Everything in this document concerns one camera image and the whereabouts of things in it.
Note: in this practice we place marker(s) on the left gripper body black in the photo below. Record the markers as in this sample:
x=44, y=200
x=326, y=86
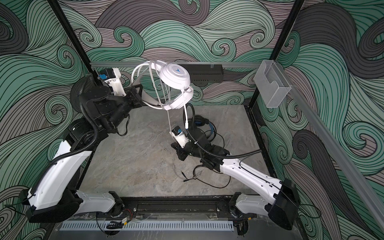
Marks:
x=132, y=101

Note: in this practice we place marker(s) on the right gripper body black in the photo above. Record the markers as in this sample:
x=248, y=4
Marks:
x=191, y=150

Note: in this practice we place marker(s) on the white headphones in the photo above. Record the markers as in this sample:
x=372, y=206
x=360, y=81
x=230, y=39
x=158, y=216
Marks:
x=172, y=76

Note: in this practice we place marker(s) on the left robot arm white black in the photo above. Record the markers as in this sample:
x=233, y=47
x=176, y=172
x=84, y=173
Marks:
x=50, y=199

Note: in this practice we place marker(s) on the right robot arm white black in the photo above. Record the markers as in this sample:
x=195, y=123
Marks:
x=279, y=200

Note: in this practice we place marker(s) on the black blue headphones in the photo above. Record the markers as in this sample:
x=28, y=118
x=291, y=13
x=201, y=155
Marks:
x=200, y=121

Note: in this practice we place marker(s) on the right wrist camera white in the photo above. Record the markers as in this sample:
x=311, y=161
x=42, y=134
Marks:
x=178, y=134

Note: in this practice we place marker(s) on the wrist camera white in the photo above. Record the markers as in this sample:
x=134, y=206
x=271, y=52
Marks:
x=178, y=134
x=111, y=76

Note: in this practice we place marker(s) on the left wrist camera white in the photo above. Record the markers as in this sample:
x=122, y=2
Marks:
x=111, y=76

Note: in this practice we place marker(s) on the aluminium wall rail back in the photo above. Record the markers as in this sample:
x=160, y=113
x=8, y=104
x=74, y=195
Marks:
x=122, y=64

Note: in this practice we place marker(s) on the aluminium wall rail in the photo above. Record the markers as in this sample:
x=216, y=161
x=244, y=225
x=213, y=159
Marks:
x=122, y=64
x=365, y=191

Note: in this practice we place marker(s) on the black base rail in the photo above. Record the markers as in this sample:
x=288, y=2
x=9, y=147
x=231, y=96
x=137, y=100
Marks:
x=225, y=206

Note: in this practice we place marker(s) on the black perforated wall tray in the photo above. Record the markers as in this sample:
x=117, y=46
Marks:
x=203, y=74

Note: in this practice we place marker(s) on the clear plastic wall bin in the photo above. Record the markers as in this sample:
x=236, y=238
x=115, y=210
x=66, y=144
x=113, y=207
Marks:
x=272, y=83

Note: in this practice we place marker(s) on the black frame post left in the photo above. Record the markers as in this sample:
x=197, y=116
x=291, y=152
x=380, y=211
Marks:
x=65, y=24

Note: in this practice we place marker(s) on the black frame post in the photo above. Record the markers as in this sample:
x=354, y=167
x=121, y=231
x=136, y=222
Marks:
x=287, y=27
x=65, y=24

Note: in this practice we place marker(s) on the white slotted cable duct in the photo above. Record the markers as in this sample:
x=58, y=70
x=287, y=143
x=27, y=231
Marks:
x=151, y=226

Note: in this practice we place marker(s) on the black frame post right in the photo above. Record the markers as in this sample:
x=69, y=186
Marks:
x=287, y=27

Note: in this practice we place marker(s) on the aluminium wall rail right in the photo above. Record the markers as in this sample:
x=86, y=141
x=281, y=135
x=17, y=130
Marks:
x=365, y=191

